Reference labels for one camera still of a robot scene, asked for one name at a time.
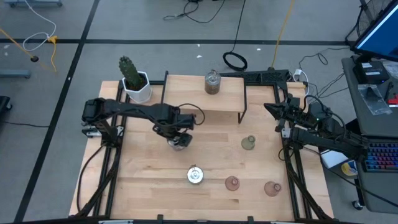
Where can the computer monitor blue screen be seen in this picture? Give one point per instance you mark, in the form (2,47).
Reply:
(382,37)

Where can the silver right base bracket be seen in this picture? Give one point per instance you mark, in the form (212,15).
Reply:
(286,133)

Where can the grey wheeled cart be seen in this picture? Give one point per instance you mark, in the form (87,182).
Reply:
(382,193)

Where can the red tool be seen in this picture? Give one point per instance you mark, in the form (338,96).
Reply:
(393,100)

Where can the wooden shelf riser black legs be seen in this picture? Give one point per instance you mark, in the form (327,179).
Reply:
(186,93)

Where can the small black computer box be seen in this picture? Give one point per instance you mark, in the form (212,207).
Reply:
(370,73)

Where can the silver base bracket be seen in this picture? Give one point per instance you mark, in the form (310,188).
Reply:
(286,133)
(93,134)

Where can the grey cart base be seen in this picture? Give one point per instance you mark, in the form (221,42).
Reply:
(31,3)

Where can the metal candle tin orange label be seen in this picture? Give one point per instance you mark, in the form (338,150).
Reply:
(195,175)

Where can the grey floor bar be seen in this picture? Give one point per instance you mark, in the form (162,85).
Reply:
(15,73)

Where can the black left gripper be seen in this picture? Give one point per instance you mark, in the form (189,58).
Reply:
(171,129)

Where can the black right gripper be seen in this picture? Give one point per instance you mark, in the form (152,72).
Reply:
(298,116)

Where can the backlit rainbow keyboard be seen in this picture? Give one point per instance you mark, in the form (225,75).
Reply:
(382,158)

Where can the clear plastic bag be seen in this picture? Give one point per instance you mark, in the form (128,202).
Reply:
(374,99)

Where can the black metal table frame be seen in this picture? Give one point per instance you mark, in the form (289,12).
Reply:
(293,189)

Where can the white hexagonal plant pot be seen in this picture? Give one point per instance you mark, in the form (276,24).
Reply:
(140,96)

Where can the white box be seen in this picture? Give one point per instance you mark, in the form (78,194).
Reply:
(332,160)

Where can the small black floor object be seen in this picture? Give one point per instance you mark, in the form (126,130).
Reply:
(34,58)

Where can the ribbed metal candle tin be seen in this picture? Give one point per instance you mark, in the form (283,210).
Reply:
(213,85)

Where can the glass jar with silver lid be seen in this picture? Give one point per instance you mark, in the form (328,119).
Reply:
(175,147)

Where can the silver left base bracket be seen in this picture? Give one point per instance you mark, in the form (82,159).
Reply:
(93,134)

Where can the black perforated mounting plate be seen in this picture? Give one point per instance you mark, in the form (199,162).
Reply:
(267,76)

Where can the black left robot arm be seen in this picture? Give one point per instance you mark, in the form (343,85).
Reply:
(133,110)

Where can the grey desk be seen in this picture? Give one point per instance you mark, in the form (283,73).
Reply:
(373,124)

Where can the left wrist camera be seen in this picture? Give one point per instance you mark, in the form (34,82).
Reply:
(186,140)

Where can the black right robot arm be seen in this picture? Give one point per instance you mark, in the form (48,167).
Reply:
(329,140)

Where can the green cactus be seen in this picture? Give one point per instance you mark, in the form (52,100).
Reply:
(130,73)

